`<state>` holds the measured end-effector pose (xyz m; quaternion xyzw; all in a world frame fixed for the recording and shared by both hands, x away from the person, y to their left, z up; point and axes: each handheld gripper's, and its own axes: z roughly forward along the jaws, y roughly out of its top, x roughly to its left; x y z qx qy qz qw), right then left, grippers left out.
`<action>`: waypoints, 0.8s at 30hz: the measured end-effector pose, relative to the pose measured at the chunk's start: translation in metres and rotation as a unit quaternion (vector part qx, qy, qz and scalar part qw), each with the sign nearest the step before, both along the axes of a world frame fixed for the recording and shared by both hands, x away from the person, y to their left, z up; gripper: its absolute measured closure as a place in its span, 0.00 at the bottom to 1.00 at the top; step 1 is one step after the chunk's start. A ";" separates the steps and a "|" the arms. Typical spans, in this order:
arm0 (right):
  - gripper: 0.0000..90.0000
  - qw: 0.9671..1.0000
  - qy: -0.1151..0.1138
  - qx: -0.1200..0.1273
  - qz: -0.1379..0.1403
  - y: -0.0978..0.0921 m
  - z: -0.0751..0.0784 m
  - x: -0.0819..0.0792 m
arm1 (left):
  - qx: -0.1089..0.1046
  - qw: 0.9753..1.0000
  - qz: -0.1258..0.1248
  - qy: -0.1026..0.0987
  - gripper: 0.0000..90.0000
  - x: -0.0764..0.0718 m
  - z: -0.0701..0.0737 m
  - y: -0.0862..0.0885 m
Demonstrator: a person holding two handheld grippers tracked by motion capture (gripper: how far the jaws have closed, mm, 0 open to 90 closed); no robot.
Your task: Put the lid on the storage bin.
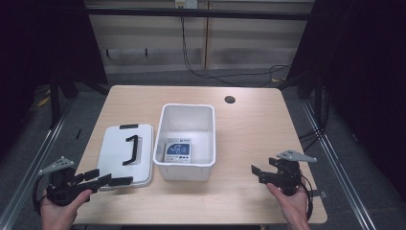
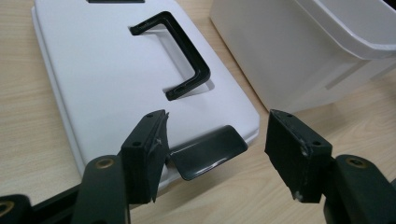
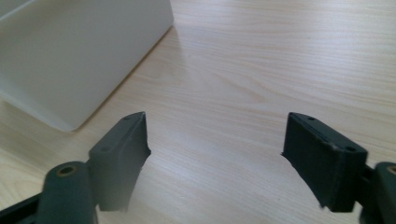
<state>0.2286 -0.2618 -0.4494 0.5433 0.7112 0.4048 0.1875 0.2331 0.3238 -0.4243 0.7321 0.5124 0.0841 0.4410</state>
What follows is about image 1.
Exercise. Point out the person's right hand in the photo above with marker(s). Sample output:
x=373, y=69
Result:
x=295, y=209

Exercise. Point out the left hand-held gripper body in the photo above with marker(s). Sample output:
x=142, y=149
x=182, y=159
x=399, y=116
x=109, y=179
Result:
x=60, y=191

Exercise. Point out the black stand post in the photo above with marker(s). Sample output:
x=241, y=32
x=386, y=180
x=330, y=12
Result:
x=55, y=102

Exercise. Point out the white and blue packet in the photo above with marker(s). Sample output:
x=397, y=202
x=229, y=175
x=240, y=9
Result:
x=177, y=150

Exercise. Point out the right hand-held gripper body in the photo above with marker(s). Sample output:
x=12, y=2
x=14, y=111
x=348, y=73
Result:
x=288, y=179

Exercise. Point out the black horizontal frame bar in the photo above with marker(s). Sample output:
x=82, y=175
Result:
x=198, y=13

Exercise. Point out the yellow floor tape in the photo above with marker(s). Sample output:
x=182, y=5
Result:
x=43, y=101

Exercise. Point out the white plastic storage box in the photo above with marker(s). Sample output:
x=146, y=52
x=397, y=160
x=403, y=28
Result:
x=188, y=123

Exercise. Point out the black curtain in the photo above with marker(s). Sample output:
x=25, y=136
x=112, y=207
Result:
x=367, y=80
x=41, y=41

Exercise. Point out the metal floor rail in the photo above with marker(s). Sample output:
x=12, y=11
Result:
x=338, y=166
x=35, y=163

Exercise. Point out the person's left hand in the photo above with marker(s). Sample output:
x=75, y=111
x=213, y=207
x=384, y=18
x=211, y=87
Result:
x=59, y=215

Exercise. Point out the white wall socket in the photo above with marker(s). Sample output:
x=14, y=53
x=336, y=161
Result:
x=186, y=3

